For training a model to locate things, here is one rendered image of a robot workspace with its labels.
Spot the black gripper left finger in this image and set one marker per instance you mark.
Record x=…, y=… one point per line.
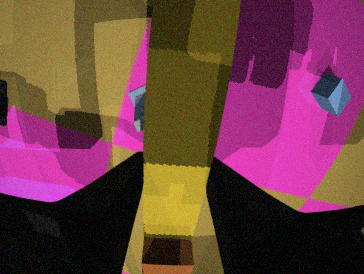
x=89, y=230

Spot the yellow bar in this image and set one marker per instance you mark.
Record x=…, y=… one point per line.
x=192, y=44

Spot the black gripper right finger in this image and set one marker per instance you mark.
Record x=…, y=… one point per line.
x=257, y=234

